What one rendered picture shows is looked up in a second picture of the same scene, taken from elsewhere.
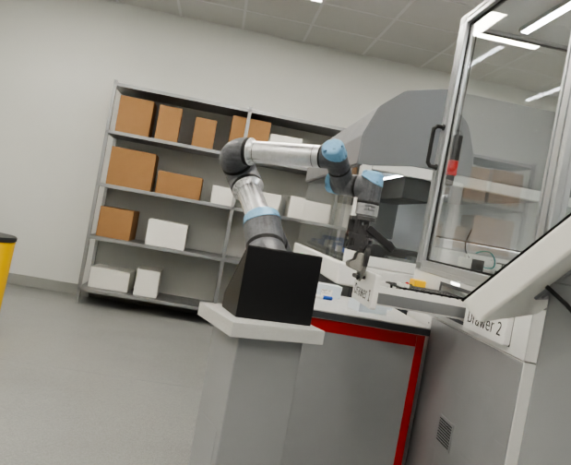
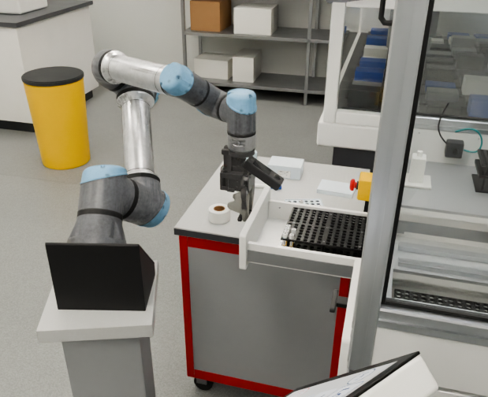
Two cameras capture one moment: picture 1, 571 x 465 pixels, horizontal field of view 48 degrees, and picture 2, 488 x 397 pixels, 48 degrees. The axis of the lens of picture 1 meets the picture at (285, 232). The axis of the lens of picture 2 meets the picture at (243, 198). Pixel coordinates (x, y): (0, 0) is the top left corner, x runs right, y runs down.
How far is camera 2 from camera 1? 133 cm
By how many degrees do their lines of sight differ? 34
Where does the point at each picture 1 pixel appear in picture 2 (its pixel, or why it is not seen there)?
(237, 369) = (69, 358)
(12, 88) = not seen: outside the picture
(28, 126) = not seen: outside the picture
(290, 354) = (126, 340)
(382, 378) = (307, 299)
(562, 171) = (374, 197)
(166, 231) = (251, 17)
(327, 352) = (244, 273)
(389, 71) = not seen: outside the picture
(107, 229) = (199, 23)
